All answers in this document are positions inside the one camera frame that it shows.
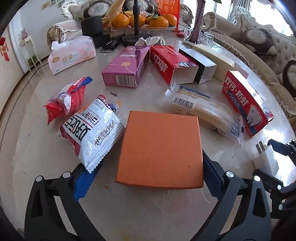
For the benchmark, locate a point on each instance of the black tripod stand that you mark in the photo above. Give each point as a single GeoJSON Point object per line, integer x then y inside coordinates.
{"type": "Point", "coordinates": [137, 20]}

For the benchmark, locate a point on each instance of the orange fruit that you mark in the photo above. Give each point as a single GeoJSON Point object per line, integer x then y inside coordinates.
{"type": "Point", "coordinates": [171, 19]}
{"type": "Point", "coordinates": [120, 20]}
{"type": "Point", "coordinates": [158, 22]}
{"type": "Point", "coordinates": [131, 20]}

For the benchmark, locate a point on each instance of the black and silver box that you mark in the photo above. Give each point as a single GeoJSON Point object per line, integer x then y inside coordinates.
{"type": "Point", "coordinates": [198, 64]}

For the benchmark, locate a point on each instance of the red knot wall decoration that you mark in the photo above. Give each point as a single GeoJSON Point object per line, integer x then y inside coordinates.
{"type": "Point", "coordinates": [4, 48]}

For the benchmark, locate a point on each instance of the clear bread packet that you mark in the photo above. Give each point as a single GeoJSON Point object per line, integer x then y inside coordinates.
{"type": "Point", "coordinates": [203, 111]}

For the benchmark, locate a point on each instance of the white picture frame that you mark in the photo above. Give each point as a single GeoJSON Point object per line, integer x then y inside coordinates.
{"type": "Point", "coordinates": [45, 6]}
{"type": "Point", "coordinates": [60, 3]}
{"type": "Point", "coordinates": [53, 2]}

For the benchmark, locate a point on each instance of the crumpled white paper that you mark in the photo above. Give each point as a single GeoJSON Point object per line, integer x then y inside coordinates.
{"type": "Point", "coordinates": [149, 41]}

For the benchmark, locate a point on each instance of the cream cardboard box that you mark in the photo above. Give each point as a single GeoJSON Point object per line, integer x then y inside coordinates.
{"type": "Point", "coordinates": [217, 58]}

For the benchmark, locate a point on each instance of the purple glass vase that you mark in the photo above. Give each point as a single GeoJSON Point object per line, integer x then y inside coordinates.
{"type": "Point", "coordinates": [197, 25]}

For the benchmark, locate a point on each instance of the white charger plug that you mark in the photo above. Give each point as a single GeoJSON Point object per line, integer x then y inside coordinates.
{"type": "Point", "coordinates": [266, 160]}

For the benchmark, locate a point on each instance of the small green plant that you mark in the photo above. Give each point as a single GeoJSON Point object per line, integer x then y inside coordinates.
{"type": "Point", "coordinates": [32, 59]}

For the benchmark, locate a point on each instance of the pink vase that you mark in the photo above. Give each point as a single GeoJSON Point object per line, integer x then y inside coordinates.
{"type": "Point", "coordinates": [23, 34]}

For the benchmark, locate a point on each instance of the red open-ended carton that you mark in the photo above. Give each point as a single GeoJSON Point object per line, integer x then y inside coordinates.
{"type": "Point", "coordinates": [171, 62]}

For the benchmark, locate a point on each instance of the magenta cardboard box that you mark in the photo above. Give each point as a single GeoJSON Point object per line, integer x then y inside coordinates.
{"type": "Point", "coordinates": [126, 66]}

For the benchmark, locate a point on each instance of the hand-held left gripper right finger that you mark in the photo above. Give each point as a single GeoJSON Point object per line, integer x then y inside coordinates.
{"type": "Point", "coordinates": [211, 176]}

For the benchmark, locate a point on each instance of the red toothpaste box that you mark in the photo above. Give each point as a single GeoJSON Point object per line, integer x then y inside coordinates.
{"type": "Point", "coordinates": [247, 102]}

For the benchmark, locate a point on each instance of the black remote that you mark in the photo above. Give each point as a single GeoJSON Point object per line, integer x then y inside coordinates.
{"type": "Point", "coordinates": [111, 44]}

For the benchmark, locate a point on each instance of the square brown cushion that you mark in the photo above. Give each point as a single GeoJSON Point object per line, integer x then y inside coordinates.
{"type": "Point", "coordinates": [290, 78]}
{"type": "Point", "coordinates": [259, 41]}

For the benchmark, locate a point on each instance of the white snack packet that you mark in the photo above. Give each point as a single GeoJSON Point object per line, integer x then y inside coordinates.
{"type": "Point", "coordinates": [94, 132]}

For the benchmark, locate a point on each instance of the orange cardboard box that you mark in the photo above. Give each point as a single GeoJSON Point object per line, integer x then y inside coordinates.
{"type": "Point", "coordinates": [159, 150]}

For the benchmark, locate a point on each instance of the ornate sofa with lace cover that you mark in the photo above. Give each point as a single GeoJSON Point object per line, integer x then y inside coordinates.
{"type": "Point", "coordinates": [231, 34]}

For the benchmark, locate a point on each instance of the ornate beige tufted sofa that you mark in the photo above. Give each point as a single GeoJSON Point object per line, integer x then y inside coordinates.
{"type": "Point", "coordinates": [64, 27]}

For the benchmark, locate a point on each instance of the round brown cushion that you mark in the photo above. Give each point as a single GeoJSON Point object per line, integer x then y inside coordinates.
{"type": "Point", "coordinates": [144, 4]}
{"type": "Point", "coordinates": [97, 9]}

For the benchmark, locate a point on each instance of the yellow cushion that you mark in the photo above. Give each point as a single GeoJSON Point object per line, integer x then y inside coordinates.
{"type": "Point", "coordinates": [114, 8]}

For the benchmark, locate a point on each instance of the black round speaker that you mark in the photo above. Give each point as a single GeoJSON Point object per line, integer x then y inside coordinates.
{"type": "Point", "coordinates": [91, 25]}

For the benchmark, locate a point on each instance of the white side table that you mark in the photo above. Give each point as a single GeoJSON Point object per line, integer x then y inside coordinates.
{"type": "Point", "coordinates": [29, 46]}

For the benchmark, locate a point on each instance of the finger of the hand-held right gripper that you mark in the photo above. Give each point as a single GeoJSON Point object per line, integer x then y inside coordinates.
{"type": "Point", "coordinates": [288, 149]}
{"type": "Point", "coordinates": [277, 192]}

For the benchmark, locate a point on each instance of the white tissue pack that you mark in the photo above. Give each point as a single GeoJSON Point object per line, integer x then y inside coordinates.
{"type": "Point", "coordinates": [71, 54]}

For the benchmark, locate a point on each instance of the glass fruit tray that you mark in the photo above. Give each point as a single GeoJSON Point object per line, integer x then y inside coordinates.
{"type": "Point", "coordinates": [157, 29]}

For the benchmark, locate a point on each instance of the red card sign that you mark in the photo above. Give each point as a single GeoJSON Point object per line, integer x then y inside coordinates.
{"type": "Point", "coordinates": [170, 9]}

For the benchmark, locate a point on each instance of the crumpled red snack wrapper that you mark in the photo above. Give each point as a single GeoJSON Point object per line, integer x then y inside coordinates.
{"type": "Point", "coordinates": [67, 99]}

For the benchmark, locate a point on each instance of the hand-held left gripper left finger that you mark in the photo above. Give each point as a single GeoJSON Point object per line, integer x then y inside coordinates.
{"type": "Point", "coordinates": [83, 185]}

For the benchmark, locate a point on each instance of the small red object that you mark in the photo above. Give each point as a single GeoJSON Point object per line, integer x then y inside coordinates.
{"type": "Point", "coordinates": [180, 34]}

